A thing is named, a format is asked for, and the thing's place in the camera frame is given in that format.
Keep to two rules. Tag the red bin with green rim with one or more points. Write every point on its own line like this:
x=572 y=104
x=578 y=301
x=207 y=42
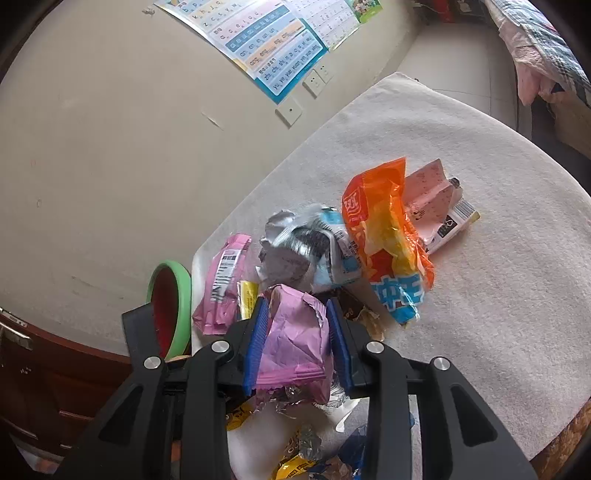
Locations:
x=182 y=300

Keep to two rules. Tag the white chart wall poster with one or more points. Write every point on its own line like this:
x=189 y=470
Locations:
x=328 y=18

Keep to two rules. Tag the pink snack wrapper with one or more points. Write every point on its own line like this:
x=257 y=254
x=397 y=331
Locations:
x=291 y=346

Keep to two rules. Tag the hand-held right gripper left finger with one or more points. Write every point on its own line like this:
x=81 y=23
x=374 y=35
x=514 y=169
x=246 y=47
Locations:
x=256 y=341

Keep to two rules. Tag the yellow-brown fuzzy blanket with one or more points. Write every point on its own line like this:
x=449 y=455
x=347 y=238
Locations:
x=568 y=438

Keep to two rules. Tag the pink wrapper with barcode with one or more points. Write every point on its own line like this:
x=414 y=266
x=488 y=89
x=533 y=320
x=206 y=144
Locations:
x=221 y=286

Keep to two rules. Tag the orange and yellow snack bag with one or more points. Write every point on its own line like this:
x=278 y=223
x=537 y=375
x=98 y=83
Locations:
x=383 y=230

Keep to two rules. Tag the red bucket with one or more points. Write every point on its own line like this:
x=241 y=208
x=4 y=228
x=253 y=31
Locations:
x=443 y=9

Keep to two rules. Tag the small yellow wrapper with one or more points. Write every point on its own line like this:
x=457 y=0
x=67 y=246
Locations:
x=248 y=295

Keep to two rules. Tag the white table cloth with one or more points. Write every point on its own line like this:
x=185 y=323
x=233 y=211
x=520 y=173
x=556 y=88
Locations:
x=485 y=300

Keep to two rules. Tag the silver and blue wrapper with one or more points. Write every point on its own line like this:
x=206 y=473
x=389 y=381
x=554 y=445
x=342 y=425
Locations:
x=300 y=249

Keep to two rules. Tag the pink bedding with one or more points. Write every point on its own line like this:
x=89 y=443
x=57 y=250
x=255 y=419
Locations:
x=531 y=74

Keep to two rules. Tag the blue chart wall poster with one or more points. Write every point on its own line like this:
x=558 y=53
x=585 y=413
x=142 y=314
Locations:
x=258 y=41

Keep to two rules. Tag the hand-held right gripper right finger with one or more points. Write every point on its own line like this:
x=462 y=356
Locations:
x=339 y=350

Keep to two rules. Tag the white wall socket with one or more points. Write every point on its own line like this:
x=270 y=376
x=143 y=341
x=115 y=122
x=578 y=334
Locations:
x=325 y=74
x=313 y=85
x=289 y=115

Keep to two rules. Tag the brown wooden cabinet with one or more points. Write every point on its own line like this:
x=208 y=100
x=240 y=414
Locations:
x=41 y=378

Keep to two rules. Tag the brown wrapper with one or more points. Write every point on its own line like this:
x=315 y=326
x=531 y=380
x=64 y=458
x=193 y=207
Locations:
x=358 y=314

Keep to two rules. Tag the plaid quilt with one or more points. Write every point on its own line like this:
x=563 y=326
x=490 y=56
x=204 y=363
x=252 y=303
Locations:
x=549 y=41

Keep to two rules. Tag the yellow printed wrapper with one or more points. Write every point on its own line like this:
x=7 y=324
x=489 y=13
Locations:
x=240 y=415
x=295 y=468

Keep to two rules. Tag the crumpled silver foil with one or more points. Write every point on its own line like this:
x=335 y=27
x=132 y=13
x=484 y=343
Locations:
x=307 y=443

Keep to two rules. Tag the pink and white carton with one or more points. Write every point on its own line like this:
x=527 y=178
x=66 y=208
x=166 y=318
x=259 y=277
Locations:
x=429 y=198

